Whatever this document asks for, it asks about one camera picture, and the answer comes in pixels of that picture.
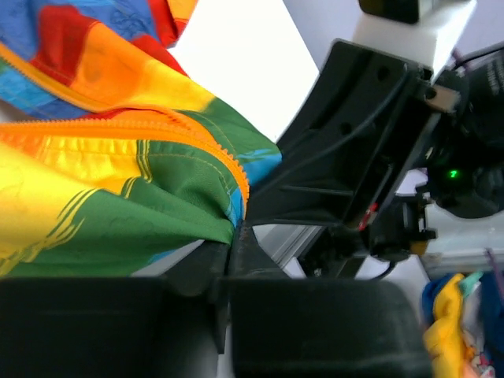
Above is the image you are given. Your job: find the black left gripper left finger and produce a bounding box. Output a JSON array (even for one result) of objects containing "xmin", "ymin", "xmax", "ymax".
[{"xmin": 1, "ymin": 242, "xmax": 228, "ymax": 377}]

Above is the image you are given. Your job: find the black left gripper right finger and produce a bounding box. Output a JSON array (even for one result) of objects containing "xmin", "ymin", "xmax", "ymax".
[{"xmin": 223, "ymin": 224, "xmax": 433, "ymax": 377}]

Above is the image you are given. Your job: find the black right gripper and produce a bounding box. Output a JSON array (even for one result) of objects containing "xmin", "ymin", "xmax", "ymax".
[{"xmin": 246, "ymin": 40, "xmax": 461, "ymax": 276}]

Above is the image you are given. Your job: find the rainbow striped kids jacket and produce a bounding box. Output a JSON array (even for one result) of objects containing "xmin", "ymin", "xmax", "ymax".
[{"xmin": 1, "ymin": 1, "xmax": 282, "ymax": 276}]

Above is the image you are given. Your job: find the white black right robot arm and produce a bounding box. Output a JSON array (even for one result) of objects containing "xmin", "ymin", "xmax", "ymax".
[{"xmin": 232, "ymin": 40, "xmax": 503, "ymax": 276}]

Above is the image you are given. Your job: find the colourful cloth pile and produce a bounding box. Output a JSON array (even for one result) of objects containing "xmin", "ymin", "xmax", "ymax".
[{"xmin": 421, "ymin": 272, "xmax": 503, "ymax": 378}]

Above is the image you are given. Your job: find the aluminium table front rail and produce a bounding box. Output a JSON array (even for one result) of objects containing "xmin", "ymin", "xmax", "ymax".
[{"xmin": 254, "ymin": 224, "xmax": 324, "ymax": 268}]

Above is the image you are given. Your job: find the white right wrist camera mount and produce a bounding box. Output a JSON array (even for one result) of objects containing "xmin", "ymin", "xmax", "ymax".
[{"xmin": 351, "ymin": 1, "xmax": 477, "ymax": 82}]

